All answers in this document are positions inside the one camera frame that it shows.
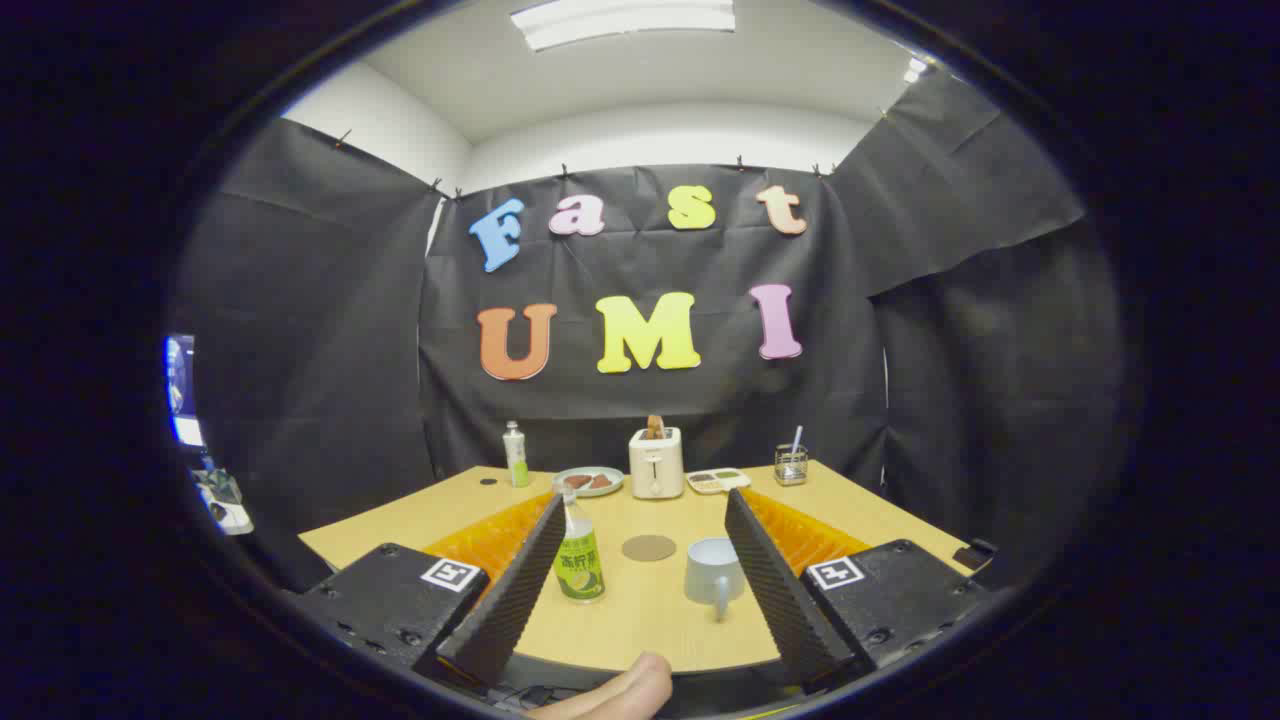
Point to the pale green plate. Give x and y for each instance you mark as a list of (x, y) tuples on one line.
[(587, 491)]

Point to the small black object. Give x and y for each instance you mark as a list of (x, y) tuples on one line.
[(975, 556)]

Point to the clear green-label juice bottle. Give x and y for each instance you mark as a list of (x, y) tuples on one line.
[(582, 565)]

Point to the pale grey cup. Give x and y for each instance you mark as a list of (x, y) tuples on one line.
[(710, 575)]

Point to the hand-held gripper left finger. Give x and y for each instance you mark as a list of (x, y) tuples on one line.
[(520, 590)]

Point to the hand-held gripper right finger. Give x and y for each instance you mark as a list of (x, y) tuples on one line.
[(775, 590)]

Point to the wooden table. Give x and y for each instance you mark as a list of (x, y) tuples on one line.
[(640, 620)]

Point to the white divided grain tray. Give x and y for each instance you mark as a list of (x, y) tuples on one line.
[(718, 481)]

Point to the round brown coaster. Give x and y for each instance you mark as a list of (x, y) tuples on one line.
[(649, 548)]

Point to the slim white and green bottle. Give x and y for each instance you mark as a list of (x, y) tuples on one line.
[(516, 460)]

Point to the white toaster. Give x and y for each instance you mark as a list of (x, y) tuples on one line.
[(655, 465)]

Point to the lit monitor screen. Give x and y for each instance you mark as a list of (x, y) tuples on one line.
[(182, 390)]

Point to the ceiling light panel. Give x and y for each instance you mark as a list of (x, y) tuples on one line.
[(620, 20)]

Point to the brown toast slice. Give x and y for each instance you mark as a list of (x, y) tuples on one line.
[(655, 428)]

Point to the white device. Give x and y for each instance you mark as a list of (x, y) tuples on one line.
[(228, 510)]

